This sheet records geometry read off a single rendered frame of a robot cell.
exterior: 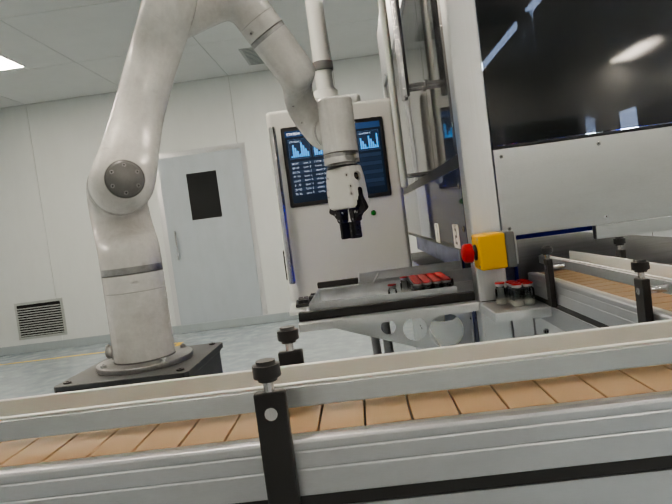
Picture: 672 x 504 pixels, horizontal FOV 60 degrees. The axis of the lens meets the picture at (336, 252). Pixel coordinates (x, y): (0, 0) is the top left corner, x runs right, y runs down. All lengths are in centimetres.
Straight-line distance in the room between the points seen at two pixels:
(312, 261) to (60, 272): 571
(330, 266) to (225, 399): 181
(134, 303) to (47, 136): 668
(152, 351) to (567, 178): 93
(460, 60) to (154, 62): 63
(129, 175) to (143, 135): 10
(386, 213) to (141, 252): 129
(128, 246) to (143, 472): 74
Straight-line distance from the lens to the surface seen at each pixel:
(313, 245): 226
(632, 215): 138
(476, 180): 128
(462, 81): 130
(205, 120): 714
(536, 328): 134
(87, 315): 764
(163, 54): 127
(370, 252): 228
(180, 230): 712
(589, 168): 135
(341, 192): 137
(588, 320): 102
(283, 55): 135
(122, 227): 126
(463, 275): 169
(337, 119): 137
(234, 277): 699
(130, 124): 121
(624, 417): 50
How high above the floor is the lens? 110
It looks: 3 degrees down
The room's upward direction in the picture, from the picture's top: 7 degrees counter-clockwise
